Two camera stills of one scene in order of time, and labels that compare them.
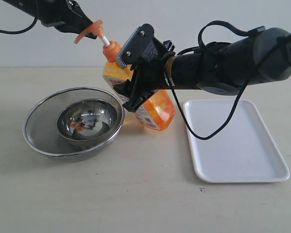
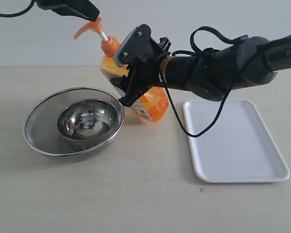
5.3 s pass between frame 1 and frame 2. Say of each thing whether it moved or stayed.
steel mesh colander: stayed
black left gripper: moved
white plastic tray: stayed
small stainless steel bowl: stayed
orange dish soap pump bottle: moved
